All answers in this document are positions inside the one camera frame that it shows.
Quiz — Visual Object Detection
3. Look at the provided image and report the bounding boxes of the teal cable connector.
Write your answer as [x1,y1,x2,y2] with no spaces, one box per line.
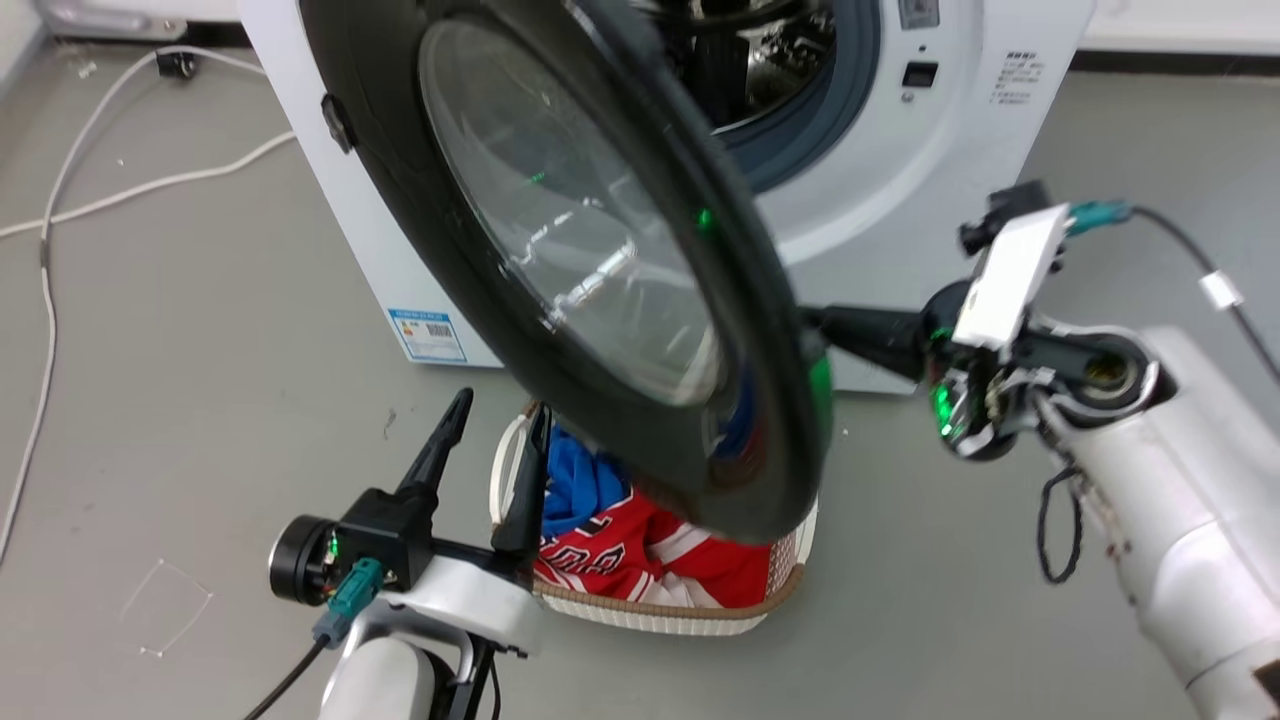
[1064,199,1137,238]
[311,557,385,647]

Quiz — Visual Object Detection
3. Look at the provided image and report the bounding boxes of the blue garment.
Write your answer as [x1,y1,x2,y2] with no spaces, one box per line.
[540,424,633,542]

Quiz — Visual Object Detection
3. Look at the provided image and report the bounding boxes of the shiny steel washer drum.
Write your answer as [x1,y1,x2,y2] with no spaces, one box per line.
[640,0,837,137]

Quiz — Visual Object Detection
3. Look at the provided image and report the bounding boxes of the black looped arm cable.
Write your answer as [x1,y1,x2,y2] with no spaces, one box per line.
[1036,464,1087,587]

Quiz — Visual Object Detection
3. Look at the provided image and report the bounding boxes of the grey power strip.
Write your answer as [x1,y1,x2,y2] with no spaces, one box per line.
[34,0,189,42]

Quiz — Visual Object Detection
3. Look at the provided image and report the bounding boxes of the white floor cable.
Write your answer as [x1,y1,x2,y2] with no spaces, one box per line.
[0,44,269,567]
[0,130,299,241]

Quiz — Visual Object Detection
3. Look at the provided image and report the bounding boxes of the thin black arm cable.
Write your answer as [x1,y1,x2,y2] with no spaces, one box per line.
[242,638,331,720]

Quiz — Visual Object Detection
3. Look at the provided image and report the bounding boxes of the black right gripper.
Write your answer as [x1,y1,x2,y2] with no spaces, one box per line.
[799,280,1093,463]

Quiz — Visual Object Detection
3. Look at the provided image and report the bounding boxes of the blue energy label sticker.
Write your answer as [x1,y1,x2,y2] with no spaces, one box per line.
[387,308,469,365]

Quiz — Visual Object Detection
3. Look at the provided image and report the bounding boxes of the red and white jersey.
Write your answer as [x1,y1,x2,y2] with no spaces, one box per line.
[534,486,777,612]

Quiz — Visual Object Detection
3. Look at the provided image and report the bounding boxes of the grey rubber door gasket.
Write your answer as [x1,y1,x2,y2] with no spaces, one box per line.
[712,0,883,196]

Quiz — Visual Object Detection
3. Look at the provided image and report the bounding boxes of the black round washer door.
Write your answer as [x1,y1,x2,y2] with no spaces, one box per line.
[299,0,835,547]

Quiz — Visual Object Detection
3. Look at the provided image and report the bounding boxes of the white front-load washing machine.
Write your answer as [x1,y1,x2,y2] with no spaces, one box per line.
[238,0,1097,397]

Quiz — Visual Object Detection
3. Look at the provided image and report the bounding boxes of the black cable with white tag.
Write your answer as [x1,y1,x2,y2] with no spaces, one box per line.
[1130,205,1280,386]

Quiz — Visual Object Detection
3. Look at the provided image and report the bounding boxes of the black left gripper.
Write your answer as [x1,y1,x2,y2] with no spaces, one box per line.
[267,387,554,607]

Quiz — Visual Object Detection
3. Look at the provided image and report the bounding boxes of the white woven laundry basket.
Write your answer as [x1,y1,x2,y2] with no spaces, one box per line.
[487,403,822,639]

